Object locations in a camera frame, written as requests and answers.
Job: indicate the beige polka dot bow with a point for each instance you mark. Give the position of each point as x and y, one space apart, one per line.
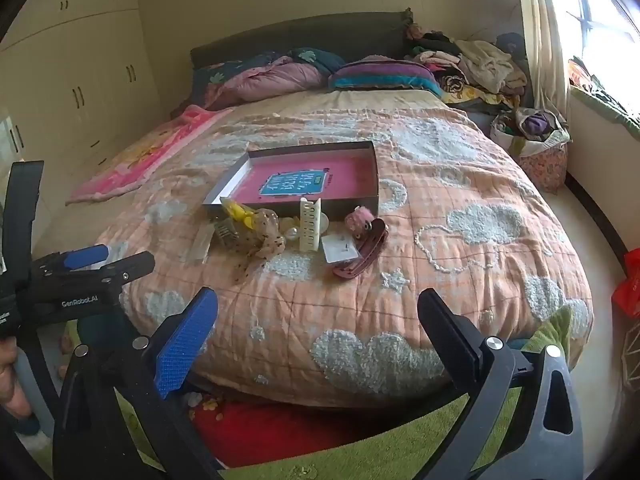
262 237

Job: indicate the pile of clothes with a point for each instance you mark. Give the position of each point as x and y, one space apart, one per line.
480 55

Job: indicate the clothes on windowsill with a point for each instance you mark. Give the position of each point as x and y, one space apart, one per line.
592 82

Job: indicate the white jewelry card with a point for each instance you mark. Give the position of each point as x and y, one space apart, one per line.
337 249

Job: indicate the yellow printed blanket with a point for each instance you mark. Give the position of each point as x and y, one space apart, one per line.
470 94

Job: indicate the red plastic bag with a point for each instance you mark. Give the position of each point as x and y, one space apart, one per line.
629 285

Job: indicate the green windowsill cloth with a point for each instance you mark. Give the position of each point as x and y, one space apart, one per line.
615 115

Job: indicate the yellow hair clip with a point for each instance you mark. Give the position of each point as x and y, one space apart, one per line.
239 212

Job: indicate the white comb hair clip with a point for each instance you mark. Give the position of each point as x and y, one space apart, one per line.
310 225

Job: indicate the pink quilt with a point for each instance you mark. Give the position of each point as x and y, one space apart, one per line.
280 80

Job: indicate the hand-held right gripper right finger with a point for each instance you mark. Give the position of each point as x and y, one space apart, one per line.
447 337

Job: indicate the person's left hand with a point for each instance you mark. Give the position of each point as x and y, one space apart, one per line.
9 375

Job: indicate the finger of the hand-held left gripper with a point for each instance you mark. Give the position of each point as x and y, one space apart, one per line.
87 256
130 267

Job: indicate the pink-lined cardboard box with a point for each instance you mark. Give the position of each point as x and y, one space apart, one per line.
300 170

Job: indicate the window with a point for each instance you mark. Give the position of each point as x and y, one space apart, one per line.
605 10

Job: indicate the pink fuzzy hair clip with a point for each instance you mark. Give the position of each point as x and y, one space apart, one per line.
360 217

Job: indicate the pink cartoon blanket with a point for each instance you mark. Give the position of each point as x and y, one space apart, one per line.
150 150

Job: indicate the green rug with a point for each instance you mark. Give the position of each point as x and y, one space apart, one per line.
400 440

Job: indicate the cream wardrobe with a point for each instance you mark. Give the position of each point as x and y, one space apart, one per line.
85 60

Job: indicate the small comb hair clip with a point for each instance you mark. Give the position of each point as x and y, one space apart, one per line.
225 234

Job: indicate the floral bag of clothes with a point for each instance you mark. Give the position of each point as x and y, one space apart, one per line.
537 160

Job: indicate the maroon hair clip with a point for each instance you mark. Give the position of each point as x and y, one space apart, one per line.
366 250

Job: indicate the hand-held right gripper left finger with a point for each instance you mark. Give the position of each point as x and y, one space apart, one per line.
185 340

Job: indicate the bed with dark headboard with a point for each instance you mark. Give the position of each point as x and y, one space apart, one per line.
300 35

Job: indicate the purple striped pillow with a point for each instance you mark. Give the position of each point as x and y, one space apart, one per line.
380 74

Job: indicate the red floral mat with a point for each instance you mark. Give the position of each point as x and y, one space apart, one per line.
260 430

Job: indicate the cream curtain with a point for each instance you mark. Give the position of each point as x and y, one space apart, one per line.
542 35

